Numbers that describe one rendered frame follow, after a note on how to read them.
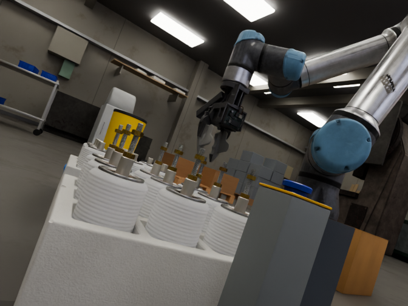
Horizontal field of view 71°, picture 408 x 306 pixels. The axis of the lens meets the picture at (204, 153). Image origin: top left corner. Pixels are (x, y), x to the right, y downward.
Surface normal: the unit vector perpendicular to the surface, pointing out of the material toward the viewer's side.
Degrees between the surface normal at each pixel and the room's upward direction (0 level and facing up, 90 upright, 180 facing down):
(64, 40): 90
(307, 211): 90
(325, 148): 96
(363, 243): 90
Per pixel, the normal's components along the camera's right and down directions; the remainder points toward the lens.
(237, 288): -0.85, -0.34
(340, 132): -0.32, -0.05
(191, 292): 0.40, 0.08
